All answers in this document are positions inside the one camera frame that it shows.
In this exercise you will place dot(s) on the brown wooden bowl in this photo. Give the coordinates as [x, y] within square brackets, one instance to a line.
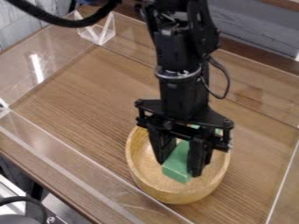
[161, 187]

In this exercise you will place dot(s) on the clear acrylic corner bracket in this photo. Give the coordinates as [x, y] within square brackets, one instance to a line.
[99, 34]

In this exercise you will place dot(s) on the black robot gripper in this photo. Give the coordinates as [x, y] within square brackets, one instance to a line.
[182, 115]

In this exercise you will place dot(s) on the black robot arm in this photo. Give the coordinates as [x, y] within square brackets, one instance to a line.
[186, 38]

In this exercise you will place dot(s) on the green rectangular block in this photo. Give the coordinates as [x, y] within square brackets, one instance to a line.
[175, 167]

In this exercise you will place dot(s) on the black metal bracket with screw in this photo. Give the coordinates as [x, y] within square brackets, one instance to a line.
[50, 217]

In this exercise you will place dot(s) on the clear acrylic tray walls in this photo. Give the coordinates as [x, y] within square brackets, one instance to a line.
[73, 129]

